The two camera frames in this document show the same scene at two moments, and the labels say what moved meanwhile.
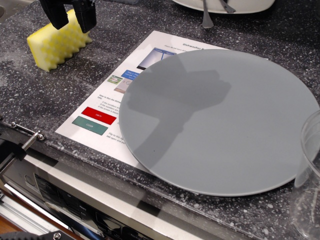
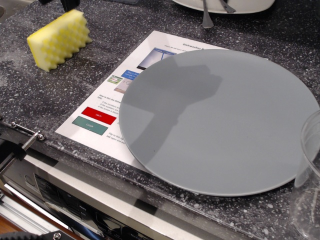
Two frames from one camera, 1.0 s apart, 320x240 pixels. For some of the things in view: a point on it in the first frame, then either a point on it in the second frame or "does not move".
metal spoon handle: x=207 y=21 does not move
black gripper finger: x=56 y=12 -> x=44 y=2
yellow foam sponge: x=51 y=47 does not move
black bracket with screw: x=56 y=235 does not move
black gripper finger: x=85 y=12 -> x=70 y=4
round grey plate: x=218 y=122 does not move
